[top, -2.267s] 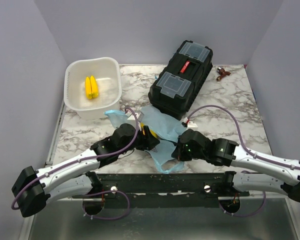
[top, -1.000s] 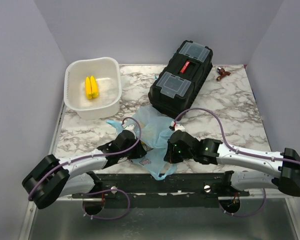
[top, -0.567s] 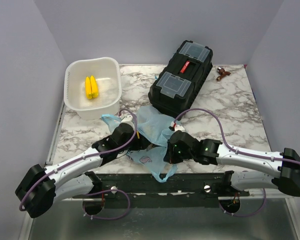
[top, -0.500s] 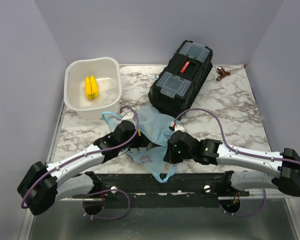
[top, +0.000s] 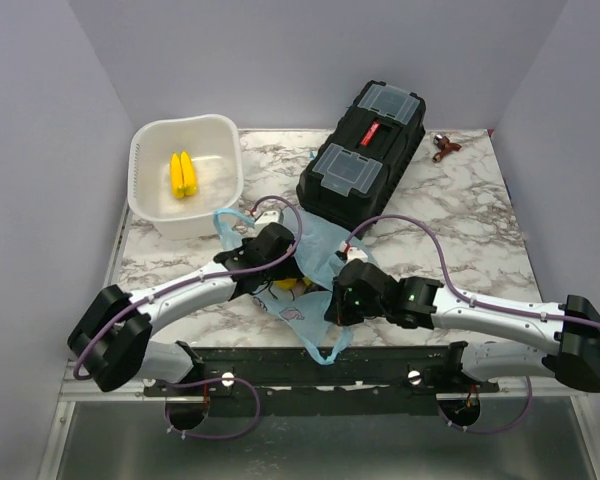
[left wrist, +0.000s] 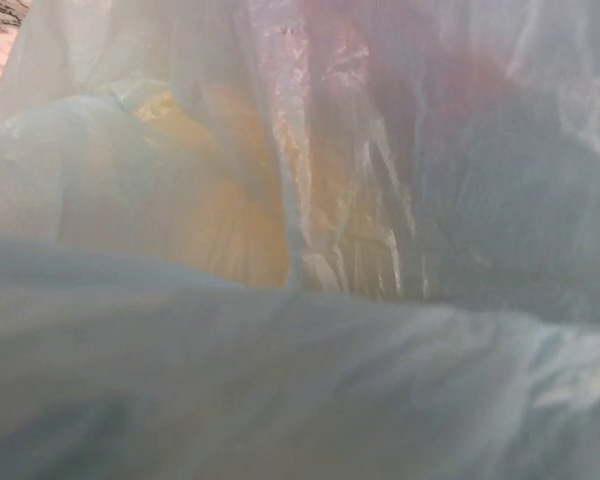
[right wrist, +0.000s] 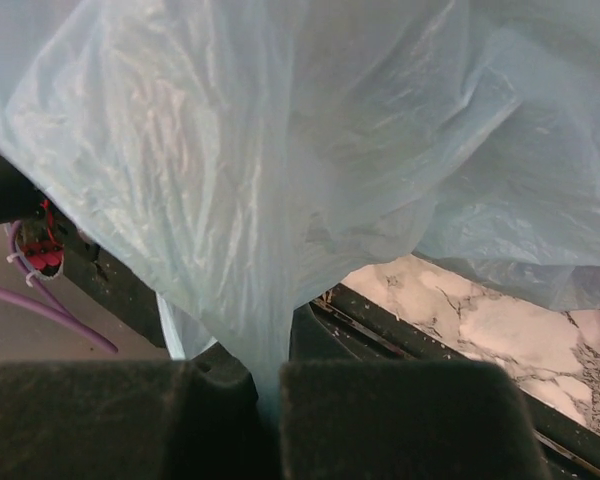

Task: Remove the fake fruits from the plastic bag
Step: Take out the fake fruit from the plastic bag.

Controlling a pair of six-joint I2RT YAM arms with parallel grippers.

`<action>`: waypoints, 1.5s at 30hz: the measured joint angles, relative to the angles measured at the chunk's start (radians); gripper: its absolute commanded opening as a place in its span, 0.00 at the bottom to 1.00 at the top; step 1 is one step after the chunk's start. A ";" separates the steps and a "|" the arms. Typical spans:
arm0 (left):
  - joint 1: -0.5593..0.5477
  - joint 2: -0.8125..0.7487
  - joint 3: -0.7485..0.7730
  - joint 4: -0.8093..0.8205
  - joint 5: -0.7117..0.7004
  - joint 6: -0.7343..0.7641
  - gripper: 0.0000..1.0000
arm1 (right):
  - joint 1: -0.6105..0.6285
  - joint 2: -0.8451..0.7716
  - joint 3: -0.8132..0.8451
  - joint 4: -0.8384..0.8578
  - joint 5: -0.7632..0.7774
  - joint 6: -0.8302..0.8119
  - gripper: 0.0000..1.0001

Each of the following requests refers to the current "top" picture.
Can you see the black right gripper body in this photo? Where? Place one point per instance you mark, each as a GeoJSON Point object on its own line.
{"type": "Point", "coordinates": [348, 310]}

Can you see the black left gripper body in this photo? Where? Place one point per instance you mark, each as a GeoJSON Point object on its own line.
{"type": "Point", "coordinates": [289, 269]}

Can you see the yellow fake lemon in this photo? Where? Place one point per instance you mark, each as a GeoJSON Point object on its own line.
{"type": "Point", "coordinates": [286, 285]}

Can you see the light blue plastic bag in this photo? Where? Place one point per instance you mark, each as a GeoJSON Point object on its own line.
{"type": "Point", "coordinates": [303, 307]}

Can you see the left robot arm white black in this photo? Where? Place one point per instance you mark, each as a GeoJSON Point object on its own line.
{"type": "Point", "coordinates": [113, 341]}

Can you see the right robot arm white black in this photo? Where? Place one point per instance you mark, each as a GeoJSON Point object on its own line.
{"type": "Point", "coordinates": [555, 340]}

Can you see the yellow fake corn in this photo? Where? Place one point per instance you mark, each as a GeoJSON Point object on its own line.
{"type": "Point", "coordinates": [182, 175]}

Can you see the white plastic basket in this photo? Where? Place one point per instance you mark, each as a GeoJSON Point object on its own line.
{"type": "Point", "coordinates": [213, 144]}

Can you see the black plastic toolbox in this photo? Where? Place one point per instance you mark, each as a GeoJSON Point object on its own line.
{"type": "Point", "coordinates": [359, 166]}

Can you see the small brown metal object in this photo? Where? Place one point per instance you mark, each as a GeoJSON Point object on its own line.
{"type": "Point", "coordinates": [445, 147]}

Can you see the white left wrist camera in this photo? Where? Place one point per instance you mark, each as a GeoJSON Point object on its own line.
{"type": "Point", "coordinates": [266, 218]}

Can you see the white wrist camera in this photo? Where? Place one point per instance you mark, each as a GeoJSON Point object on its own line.
{"type": "Point", "coordinates": [348, 253]}
{"type": "Point", "coordinates": [266, 218]}

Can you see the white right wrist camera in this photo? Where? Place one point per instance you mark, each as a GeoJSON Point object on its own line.
{"type": "Point", "coordinates": [348, 253]}

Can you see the black metal base rail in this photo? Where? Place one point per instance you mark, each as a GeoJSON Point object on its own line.
{"type": "Point", "coordinates": [362, 381]}

